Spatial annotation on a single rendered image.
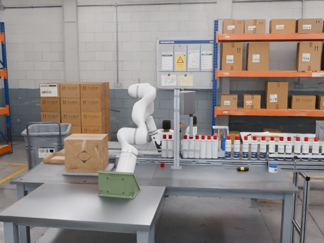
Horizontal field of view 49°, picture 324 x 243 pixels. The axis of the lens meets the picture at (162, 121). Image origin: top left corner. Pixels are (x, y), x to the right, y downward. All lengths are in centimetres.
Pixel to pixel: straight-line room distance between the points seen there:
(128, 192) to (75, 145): 71
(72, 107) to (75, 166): 363
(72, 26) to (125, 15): 116
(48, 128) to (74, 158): 297
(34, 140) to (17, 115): 365
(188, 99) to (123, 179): 99
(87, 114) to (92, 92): 40
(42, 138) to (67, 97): 157
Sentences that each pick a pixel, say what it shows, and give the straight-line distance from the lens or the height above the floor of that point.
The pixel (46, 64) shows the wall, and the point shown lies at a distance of 830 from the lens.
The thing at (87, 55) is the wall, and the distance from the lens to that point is 794.
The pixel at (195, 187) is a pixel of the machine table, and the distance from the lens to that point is 259.
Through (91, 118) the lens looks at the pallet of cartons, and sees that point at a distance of 641.
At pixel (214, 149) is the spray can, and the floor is 96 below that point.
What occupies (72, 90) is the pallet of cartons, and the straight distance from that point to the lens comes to 645.
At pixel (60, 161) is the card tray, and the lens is 330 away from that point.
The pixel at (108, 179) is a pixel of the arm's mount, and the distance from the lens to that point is 239.
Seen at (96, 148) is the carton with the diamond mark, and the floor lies 105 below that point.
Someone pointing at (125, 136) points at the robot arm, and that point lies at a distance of 257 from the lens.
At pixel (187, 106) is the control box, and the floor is 135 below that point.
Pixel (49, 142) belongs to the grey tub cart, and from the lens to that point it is 511.
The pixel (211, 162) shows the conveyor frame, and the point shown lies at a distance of 315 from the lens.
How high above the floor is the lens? 168
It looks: 9 degrees down
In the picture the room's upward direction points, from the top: straight up
